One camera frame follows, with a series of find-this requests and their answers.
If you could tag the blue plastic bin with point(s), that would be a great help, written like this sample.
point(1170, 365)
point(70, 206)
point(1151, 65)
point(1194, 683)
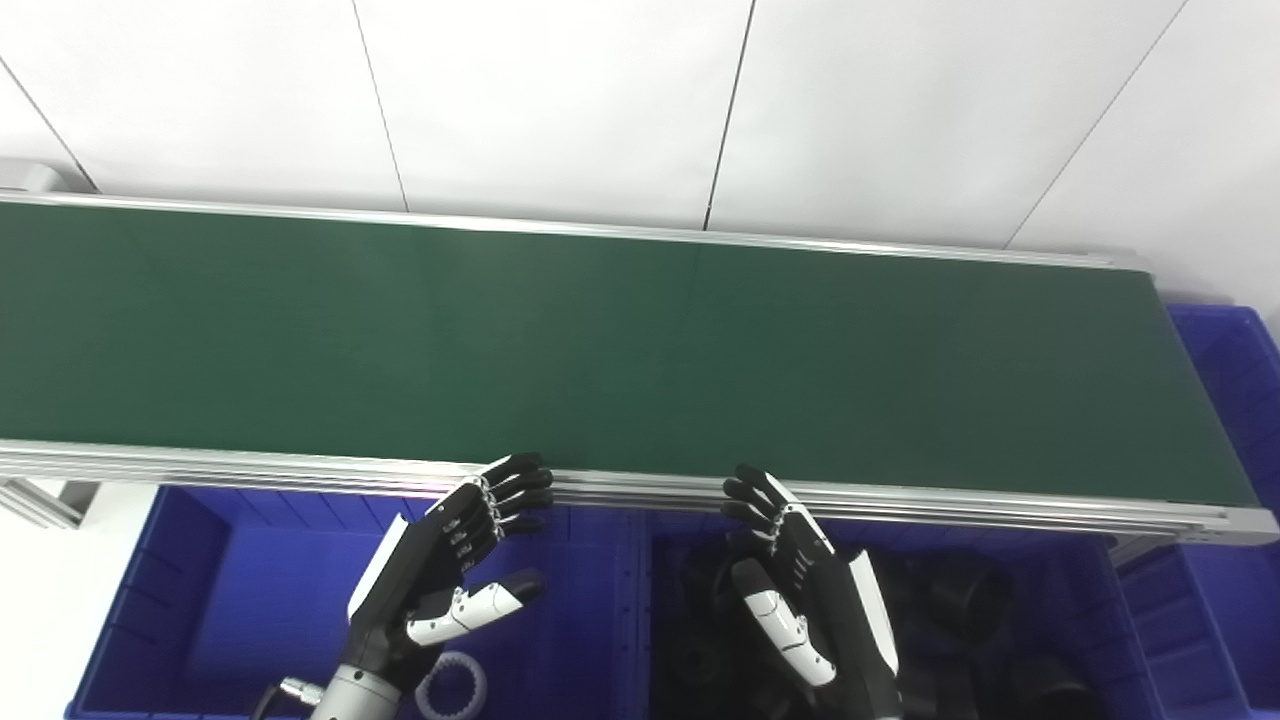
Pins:
point(250, 600)
point(1230, 400)
point(1085, 610)

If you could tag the aluminium conveyor leg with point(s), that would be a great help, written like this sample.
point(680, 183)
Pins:
point(40, 505)

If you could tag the grey conveyor end cover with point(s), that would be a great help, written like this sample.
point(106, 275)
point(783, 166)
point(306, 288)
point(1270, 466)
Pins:
point(30, 177)

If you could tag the green conveyor belt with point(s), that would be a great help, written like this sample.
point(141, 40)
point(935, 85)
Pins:
point(600, 350)
point(300, 468)

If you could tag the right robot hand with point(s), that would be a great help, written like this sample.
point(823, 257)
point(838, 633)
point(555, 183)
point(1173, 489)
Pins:
point(820, 600)

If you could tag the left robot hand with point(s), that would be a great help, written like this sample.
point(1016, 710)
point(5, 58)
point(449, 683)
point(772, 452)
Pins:
point(420, 580)

